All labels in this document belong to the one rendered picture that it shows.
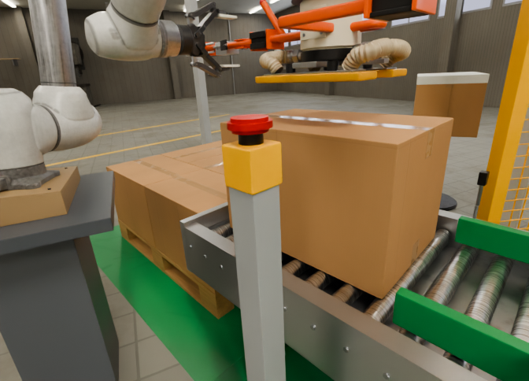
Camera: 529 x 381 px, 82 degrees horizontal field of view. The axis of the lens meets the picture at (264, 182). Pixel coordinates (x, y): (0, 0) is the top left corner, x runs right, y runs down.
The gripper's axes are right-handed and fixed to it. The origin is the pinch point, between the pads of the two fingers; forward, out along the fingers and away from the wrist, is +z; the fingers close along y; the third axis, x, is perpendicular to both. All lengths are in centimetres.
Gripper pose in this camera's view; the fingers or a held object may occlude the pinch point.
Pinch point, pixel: (232, 42)
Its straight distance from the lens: 104.6
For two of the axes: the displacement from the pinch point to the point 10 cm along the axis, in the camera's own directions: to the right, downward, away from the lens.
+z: 7.0, -2.7, 6.6
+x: 7.1, 2.2, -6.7
